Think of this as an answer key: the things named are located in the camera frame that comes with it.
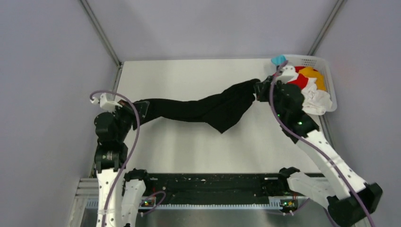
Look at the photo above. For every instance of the aluminium frame rail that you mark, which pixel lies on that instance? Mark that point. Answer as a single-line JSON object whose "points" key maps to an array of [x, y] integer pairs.
{"points": [[132, 201]]}

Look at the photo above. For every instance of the yellow t shirt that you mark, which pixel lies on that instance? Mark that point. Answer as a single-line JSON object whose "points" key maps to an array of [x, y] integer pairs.
{"points": [[311, 73]]}

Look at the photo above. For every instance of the black t shirt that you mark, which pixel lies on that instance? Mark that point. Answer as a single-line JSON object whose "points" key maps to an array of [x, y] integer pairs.
{"points": [[221, 111]]}

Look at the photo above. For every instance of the corner metal post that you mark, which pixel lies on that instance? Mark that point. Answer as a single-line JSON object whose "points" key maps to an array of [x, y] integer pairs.
{"points": [[100, 32], [339, 4]]}

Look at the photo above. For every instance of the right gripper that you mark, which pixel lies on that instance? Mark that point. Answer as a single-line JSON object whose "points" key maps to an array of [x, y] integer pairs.
{"points": [[262, 88]]}

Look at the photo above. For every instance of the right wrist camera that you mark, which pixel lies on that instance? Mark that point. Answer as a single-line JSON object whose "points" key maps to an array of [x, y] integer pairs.
{"points": [[287, 74]]}

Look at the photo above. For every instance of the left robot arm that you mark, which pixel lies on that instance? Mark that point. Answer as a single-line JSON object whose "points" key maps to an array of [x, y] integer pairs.
{"points": [[111, 128]]}

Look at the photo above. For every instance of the white t shirt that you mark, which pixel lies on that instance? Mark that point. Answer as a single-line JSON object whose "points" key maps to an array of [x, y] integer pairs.
{"points": [[316, 102]]}

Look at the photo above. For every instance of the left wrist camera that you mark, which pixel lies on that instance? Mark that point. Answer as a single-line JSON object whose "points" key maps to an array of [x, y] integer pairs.
{"points": [[105, 103]]}

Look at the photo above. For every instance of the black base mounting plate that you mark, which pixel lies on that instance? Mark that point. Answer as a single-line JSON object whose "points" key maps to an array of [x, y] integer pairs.
{"points": [[217, 191]]}

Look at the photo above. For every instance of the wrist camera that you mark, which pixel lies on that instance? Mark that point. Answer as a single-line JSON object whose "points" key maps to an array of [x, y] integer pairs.
{"points": [[105, 103], [287, 74]]}

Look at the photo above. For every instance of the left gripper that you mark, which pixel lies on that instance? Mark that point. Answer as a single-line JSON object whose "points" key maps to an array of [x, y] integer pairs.
{"points": [[142, 107]]}

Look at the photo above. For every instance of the left corner metal post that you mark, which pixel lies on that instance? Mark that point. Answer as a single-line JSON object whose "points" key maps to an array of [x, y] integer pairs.
{"points": [[100, 32]]}

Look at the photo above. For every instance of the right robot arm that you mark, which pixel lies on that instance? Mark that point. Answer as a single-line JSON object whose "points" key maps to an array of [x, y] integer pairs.
{"points": [[325, 156]]}

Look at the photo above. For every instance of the right corner metal post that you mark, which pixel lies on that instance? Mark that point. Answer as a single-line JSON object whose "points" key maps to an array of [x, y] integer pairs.
{"points": [[339, 4]]}

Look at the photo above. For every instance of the light blue t shirt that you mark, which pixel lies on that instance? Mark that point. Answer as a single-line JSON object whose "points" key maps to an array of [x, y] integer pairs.
{"points": [[278, 60]]}

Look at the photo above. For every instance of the red t shirt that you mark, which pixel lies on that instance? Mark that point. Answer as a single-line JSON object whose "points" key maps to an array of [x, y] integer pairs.
{"points": [[301, 82]]}

